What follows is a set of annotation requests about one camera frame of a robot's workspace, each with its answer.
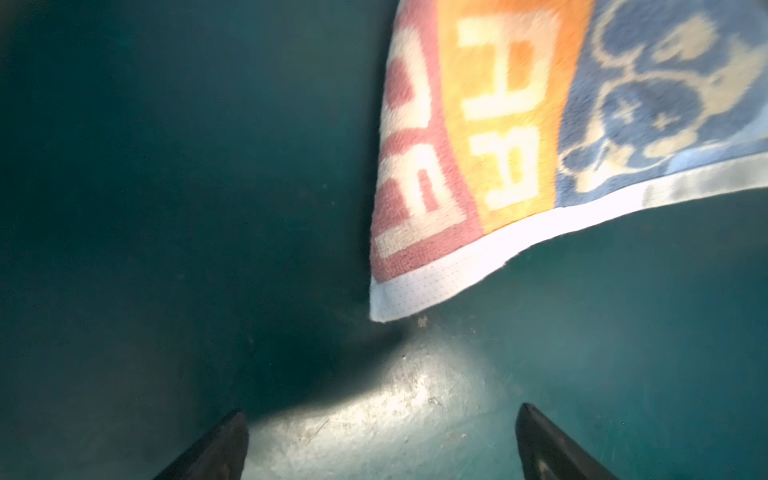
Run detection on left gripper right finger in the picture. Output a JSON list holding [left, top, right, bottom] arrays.
[[515, 403, 618, 480]]

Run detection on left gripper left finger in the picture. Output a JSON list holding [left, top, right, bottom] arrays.
[[154, 410, 249, 480]]

